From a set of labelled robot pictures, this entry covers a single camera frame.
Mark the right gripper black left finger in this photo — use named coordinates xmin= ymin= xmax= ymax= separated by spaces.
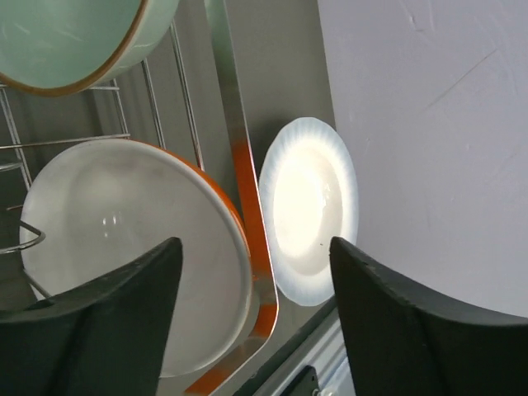
xmin=1 ymin=237 xmax=182 ymax=395

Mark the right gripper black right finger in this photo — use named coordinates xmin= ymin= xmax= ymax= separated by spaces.
xmin=329 ymin=237 xmax=527 ymax=395

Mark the white bowl orange outside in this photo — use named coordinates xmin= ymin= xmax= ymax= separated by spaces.
xmin=21 ymin=139 xmax=252 ymax=376

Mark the white plate blue rim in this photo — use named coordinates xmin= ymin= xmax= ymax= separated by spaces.
xmin=258 ymin=117 xmax=359 ymax=307

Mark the mint green ceramic bowl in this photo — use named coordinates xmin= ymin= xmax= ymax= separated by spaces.
xmin=1 ymin=0 xmax=179 ymax=97

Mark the chrome wire dish rack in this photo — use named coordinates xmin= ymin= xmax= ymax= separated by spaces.
xmin=0 ymin=0 xmax=281 ymax=396

